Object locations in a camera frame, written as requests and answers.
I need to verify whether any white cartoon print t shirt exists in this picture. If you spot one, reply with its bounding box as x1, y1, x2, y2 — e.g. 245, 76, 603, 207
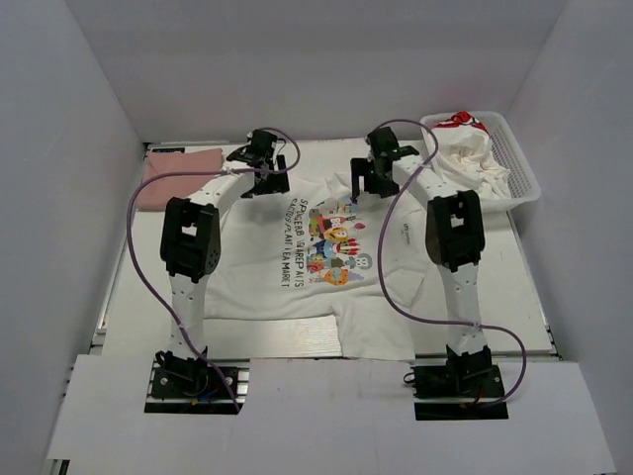
205, 174, 429, 361

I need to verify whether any white red print t shirt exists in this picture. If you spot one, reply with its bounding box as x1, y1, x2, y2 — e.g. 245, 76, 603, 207
424, 111, 511, 201

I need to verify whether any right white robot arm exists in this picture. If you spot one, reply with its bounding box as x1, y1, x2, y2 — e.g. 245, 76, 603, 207
350, 145, 492, 395

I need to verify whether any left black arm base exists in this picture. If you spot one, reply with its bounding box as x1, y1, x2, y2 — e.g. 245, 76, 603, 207
143, 363, 249, 416

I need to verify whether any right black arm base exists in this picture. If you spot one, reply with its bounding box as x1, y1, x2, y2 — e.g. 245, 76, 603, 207
403, 347, 509, 422

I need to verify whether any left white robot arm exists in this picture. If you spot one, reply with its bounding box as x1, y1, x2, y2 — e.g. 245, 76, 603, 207
160, 139, 289, 360

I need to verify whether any folded pink t shirt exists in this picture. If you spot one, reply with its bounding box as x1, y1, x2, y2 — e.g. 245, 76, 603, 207
136, 148, 224, 212

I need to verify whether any white plastic basket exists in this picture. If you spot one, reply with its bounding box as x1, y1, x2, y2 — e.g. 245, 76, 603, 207
420, 111, 541, 213

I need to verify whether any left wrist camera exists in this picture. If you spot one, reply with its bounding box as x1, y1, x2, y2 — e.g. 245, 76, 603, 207
245, 129, 280, 156

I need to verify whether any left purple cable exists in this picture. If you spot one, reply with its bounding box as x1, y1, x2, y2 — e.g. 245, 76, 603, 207
126, 127, 301, 415

